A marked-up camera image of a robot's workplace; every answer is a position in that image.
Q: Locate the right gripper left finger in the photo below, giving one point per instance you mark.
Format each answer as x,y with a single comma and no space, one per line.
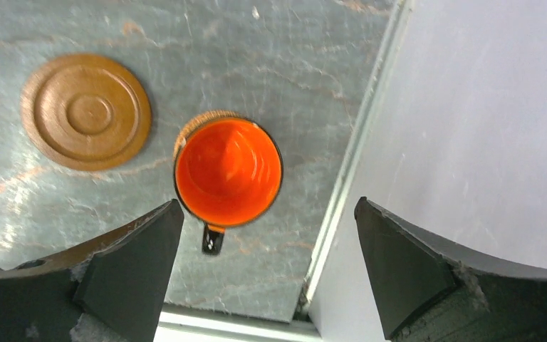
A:
117,280

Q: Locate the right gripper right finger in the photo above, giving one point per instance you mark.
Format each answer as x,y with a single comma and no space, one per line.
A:
429,288

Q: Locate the orange mug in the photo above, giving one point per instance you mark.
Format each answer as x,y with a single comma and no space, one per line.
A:
227,175

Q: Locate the woven rattan coaster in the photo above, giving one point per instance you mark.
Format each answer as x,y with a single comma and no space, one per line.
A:
197,122

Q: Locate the wooden coaster five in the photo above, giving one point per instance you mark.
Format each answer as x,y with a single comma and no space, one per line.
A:
85,111

